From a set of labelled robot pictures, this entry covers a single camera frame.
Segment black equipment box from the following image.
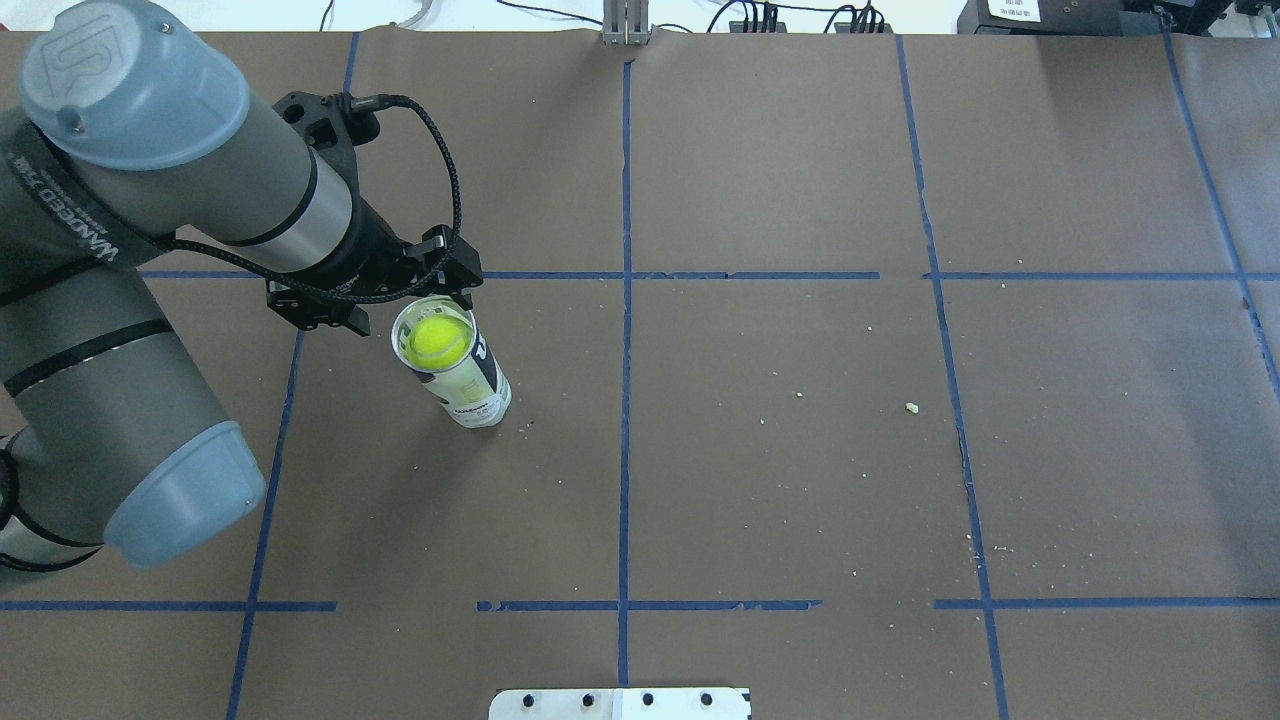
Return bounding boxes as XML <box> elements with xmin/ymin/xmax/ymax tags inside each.
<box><xmin>956</xmin><ymin>1</ymin><xmax>1164</xmax><ymax>37</ymax></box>

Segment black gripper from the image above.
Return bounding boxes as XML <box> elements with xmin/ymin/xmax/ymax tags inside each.
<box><xmin>266</xmin><ymin>94</ymin><xmax>484</xmax><ymax>337</ymax></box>

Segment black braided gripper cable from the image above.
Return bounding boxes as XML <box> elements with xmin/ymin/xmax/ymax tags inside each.
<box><xmin>160</xmin><ymin>94</ymin><xmax>463</xmax><ymax>305</ymax></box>

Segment clear plastic ball can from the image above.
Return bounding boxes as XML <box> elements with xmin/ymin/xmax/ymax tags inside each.
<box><xmin>390</xmin><ymin>296</ymin><xmax>512</xmax><ymax>429</ymax></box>

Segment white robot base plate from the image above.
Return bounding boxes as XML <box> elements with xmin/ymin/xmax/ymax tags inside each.
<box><xmin>488</xmin><ymin>687</ymin><xmax>753</xmax><ymax>719</ymax></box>

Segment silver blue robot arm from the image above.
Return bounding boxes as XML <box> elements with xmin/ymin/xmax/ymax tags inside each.
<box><xmin>3</xmin><ymin>1</ymin><xmax>483</xmax><ymax>591</ymax></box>

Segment yellow-green tennis ball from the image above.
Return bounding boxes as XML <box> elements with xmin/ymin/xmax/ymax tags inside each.
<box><xmin>404</xmin><ymin>314</ymin><xmax>472</xmax><ymax>372</ymax></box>

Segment grey aluminium frame post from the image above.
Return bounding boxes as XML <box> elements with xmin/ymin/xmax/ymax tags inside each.
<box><xmin>602</xmin><ymin>0</ymin><xmax>653</xmax><ymax>46</ymax></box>

